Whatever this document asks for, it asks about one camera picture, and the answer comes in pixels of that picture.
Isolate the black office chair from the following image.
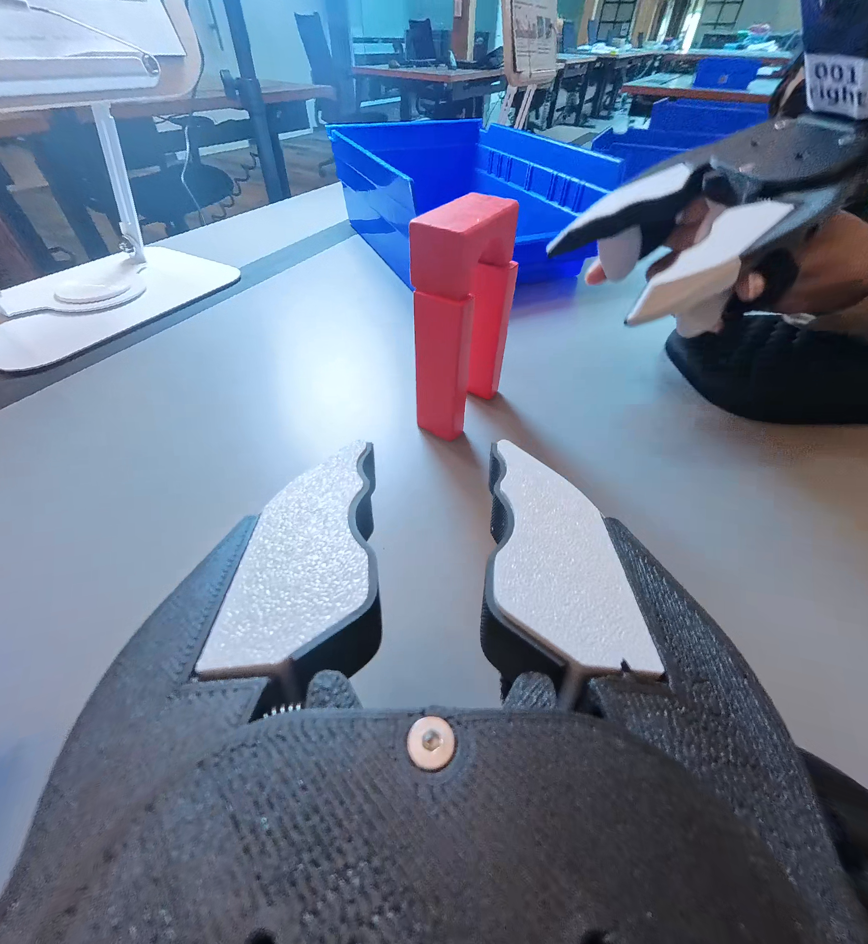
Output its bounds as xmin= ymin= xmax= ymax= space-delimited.
xmin=113 ymin=111 xmax=241 ymax=236
xmin=294 ymin=11 xmax=355 ymax=178

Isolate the white document stand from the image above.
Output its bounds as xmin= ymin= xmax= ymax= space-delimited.
xmin=0 ymin=0 xmax=243 ymax=376

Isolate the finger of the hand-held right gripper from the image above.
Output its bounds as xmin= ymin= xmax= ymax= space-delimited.
xmin=624 ymin=199 xmax=796 ymax=327
xmin=546 ymin=162 xmax=706 ymax=261

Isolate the red rectangular wooden block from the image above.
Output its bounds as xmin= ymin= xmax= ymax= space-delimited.
xmin=467 ymin=260 xmax=520 ymax=401
xmin=413 ymin=290 xmax=476 ymax=442

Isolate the printed instruction sheet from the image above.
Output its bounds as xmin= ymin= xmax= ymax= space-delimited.
xmin=0 ymin=0 xmax=187 ymax=86

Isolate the poster on wooden easel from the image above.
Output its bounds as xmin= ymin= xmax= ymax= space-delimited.
xmin=500 ymin=0 xmax=562 ymax=130

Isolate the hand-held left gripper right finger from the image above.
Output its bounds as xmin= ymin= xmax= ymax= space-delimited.
xmin=480 ymin=440 xmax=667 ymax=710

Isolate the red wooden arch block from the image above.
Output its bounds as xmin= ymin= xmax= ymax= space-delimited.
xmin=409 ymin=192 xmax=521 ymax=299

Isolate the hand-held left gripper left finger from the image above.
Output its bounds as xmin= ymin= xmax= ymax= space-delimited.
xmin=194 ymin=440 xmax=383 ymax=720

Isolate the person's right hand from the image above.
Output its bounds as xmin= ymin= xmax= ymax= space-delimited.
xmin=795 ymin=212 xmax=868 ymax=317

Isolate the black metal pole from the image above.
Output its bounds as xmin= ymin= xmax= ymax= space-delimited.
xmin=221 ymin=0 xmax=292 ymax=204

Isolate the blue plastic bin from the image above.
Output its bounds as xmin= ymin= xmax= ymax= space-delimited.
xmin=325 ymin=118 xmax=627 ymax=290
xmin=592 ymin=98 xmax=772 ymax=181

